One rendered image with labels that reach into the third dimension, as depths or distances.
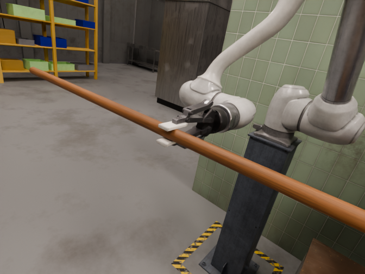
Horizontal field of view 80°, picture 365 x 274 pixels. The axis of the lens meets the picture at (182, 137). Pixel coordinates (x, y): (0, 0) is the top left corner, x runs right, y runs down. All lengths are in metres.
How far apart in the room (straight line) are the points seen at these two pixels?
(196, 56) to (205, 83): 3.64
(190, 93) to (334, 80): 0.53
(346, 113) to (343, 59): 0.21
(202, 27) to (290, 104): 3.46
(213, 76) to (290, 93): 0.44
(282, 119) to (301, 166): 0.69
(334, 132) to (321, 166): 0.69
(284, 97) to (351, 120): 0.27
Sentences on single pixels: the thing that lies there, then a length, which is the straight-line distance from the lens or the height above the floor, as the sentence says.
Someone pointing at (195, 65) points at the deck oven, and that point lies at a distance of 4.44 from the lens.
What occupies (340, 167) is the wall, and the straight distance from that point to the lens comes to 1.72.
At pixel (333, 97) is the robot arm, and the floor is 1.27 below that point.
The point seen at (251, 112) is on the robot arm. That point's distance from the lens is 0.76.
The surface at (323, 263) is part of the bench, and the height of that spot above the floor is 0.58.
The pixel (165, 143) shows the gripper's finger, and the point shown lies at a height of 1.16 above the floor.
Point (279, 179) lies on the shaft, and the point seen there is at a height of 1.20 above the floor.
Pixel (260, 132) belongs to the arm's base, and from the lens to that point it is 1.19.
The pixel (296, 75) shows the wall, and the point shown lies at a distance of 1.67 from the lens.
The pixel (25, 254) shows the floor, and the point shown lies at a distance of 1.86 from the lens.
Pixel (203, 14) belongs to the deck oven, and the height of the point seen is 1.88.
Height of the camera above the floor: 1.37
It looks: 23 degrees down
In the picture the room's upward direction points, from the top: 10 degrees clockwise
